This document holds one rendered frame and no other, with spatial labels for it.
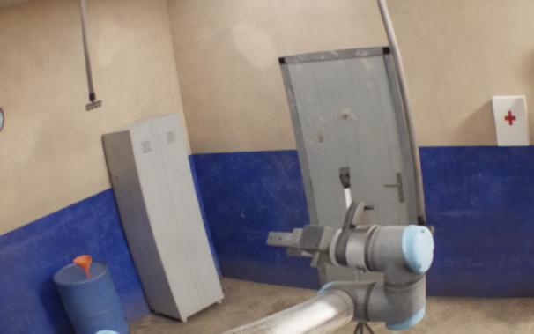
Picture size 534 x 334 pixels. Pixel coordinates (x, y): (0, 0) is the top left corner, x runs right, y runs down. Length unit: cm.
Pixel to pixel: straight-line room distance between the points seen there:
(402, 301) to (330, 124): 368
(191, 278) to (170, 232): 50
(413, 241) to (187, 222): 424
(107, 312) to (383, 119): 268
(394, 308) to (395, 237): 15
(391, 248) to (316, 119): 375
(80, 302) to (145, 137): 164
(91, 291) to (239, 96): 233
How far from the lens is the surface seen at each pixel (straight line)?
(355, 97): 446
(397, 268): 102
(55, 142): 488
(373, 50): 429
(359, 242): 105
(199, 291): 530
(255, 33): 501
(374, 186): 458
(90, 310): 436
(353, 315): 108
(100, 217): 515
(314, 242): 108
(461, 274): 456
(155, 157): 489
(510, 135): 387
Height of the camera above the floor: 226
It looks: 12 degrees down
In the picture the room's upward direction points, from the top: 12 degrees counter-clockwise
